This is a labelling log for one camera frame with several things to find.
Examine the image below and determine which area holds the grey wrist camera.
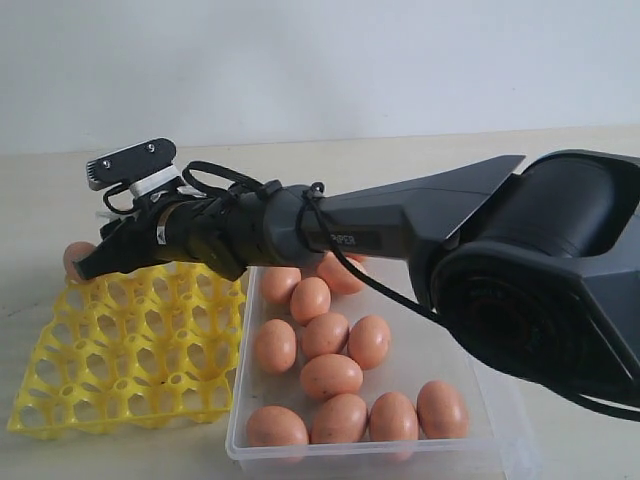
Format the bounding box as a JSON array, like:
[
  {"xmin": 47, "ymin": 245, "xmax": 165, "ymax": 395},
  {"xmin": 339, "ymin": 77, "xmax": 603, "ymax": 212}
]
[{"xmin": 86, "ymin": 138, "xmax": 177, "ymax": 191}]

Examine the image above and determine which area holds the brown egg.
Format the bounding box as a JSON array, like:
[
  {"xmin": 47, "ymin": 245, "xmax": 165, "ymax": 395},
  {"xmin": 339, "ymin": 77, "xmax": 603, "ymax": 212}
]
[
  {"xmin": 261, "ymin": 267, "xmax": 302, "ymax": 305},
  {"xmin": 417, "ymin": 380, "xmax": 470, "ymax": 439},
  {"xmin": 347, "ymin": 315, "xmax": 391, "ymax": 370},
  {"xmin": 253, "ymin": 319, "xmax": 297, "ymax": 374},
  {"xmin": 310, "ymin": 393, "xmax": 368, "ymax": 444},
  {"xmin": 289, "ymin": 277, "xmax": 331, "ymax": 326},
  {"xmin": 301, "ymin": 312, "xmax": 349, "ymax": 359},
  {"xmin": 316, "ymin": 253, "xmax": 365, "ymax": 295},
  {"xmin": 246, "ymin": 405, "xmax": 309, "ymax": 447},
  {"xmin": 369, "ymin": 391, "xmax": 419, "ymax": 442}
]

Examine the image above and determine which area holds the brown egg front left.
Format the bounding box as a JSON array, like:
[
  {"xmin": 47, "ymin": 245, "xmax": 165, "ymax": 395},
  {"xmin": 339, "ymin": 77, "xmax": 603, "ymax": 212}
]
[{"xmin": 246, "ymin": 405, "xmax": 309, "ymax": 447}]

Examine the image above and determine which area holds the brown egg far back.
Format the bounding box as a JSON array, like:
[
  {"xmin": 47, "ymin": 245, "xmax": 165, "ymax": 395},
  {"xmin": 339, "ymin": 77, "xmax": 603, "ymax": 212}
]
[{"xmin": 316, "ymin": 253, "xmax": 365, "ymax": 295}]

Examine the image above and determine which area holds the brown egg back left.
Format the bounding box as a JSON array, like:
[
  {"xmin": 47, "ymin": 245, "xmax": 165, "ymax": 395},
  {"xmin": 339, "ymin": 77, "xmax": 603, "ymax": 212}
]
[{"xmin": 261, "ymin": 267, "xmax": 302, "ymax": 305}]

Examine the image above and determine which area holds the yellow plastic egg tray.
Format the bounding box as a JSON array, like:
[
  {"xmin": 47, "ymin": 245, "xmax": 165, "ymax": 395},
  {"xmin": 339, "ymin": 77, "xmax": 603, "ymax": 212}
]
[{"xmin": 7, "ymin": 263, "xmax": 246, "ymax": 439}]

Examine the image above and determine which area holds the brown egg left middle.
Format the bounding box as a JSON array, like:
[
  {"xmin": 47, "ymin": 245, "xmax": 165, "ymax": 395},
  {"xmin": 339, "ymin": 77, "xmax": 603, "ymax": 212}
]
[{"xmin": 253, "ymin": 319, "xmax": 297, "ymax": 374}]

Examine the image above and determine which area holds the brown egg centre right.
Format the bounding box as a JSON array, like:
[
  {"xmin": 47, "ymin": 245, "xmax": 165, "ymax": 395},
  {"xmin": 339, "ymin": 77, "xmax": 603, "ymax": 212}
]
[{"xmin": 347, "ymin": 315, "xmax": 391, "ymax": 370}]

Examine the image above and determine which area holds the clear plastic container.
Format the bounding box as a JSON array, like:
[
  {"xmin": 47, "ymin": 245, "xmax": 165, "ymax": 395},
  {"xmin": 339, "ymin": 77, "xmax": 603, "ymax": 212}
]
[{"xmin": 226, "ymin": 267, "xmax": 541, "ymax": 479}]

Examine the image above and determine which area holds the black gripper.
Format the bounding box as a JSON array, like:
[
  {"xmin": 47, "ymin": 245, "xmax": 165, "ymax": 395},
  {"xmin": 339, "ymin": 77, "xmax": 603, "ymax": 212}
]
[{"xmin": 75, "ymin": 197, "xmax": 211, "ymax": 281}]

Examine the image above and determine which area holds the brown egg front middle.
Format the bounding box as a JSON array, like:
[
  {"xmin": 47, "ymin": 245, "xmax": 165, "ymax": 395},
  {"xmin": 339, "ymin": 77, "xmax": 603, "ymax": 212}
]
[{"xmin": 310, "ymin": 393, "xmax": 368, "ymax": 444}]

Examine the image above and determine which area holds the brown egg centre low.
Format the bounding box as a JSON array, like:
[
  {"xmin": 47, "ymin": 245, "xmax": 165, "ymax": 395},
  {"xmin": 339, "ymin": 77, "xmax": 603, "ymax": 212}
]
[{"xmin": 299, "ymin": 354, "xmax": 364, "ymax": 400}]

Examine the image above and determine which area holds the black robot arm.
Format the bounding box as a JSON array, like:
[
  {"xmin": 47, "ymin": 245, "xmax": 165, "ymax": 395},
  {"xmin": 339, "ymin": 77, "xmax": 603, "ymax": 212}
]
[{"xmin": 75, "ymin": 144, "xmax": 639, "ymax": 406}]

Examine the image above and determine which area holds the brown egg front right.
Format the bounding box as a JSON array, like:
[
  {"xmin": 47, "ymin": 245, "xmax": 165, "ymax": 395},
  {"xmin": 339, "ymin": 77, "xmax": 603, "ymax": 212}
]
[{"xmin": 417, "ymin": 380, "xmax": 470, "ymax": 439}]

